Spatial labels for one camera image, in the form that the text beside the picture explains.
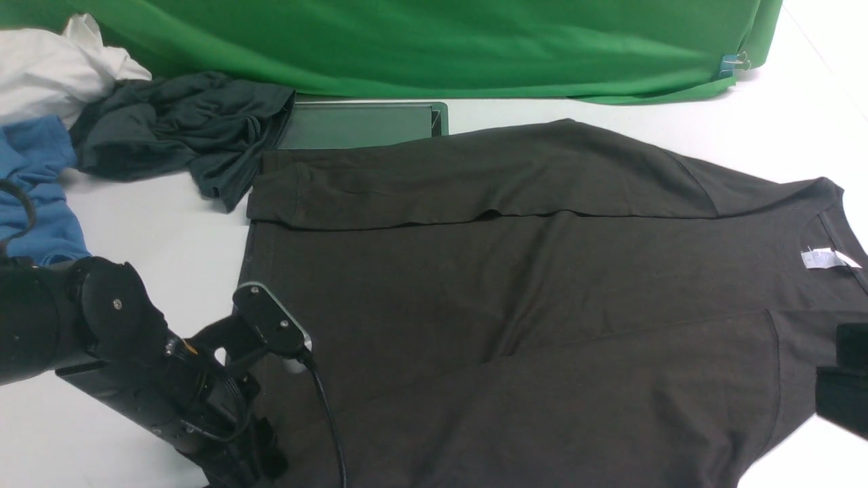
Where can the blue binder clip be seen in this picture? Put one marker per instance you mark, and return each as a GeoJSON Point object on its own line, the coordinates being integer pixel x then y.
{"type": "Point", "coordinates": [730, 64]}

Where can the green backdrop cloth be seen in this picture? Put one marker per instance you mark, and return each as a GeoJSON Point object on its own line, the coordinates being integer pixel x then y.
{"type": "Point", "coordinates": [608, 52]}

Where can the dark teal crumpled garment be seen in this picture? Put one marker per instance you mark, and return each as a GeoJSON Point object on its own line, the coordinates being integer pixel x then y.
{"type": "Point", "coordinates": [214, 126]}

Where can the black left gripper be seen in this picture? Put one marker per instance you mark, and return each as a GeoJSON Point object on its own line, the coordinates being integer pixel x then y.
{"type": "Point", "coordinates": [178, 391]}

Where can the gray recessed cable tray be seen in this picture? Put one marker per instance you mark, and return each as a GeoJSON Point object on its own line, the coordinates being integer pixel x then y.
{"type": "Point", "coordinates": [340, 125]}

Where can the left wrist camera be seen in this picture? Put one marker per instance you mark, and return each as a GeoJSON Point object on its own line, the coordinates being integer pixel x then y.
{"type": "Point", "coordinates": [277, 329]}

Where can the dark gray long-sleeve top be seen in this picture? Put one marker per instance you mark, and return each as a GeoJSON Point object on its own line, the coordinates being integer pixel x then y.
{"type": "Point", "coordinates": [555, 305]}

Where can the blue crumpled garment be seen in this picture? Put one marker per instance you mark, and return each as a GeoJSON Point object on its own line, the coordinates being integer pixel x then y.
{"type": "Point", "coordinates": [34, 153]}

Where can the white crumpled garment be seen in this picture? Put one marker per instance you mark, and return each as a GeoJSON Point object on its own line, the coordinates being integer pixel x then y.
{"type": "Point", "coordinates": [44, 73]}

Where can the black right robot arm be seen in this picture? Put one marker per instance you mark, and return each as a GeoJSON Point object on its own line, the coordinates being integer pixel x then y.
{"type": "Point", "coordinates": [841, 389]}

